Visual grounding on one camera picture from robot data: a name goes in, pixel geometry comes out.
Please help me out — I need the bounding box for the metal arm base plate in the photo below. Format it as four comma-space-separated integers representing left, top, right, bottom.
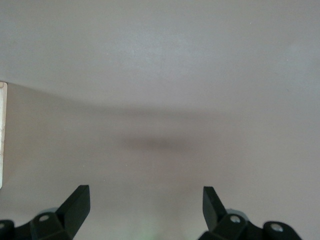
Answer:
0, 80, 8, 190

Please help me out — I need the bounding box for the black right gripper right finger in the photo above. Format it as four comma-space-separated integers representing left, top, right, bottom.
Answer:
198, 185, 304, 240

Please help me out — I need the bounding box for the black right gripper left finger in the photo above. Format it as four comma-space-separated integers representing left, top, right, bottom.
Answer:
0, 184, 90, 240

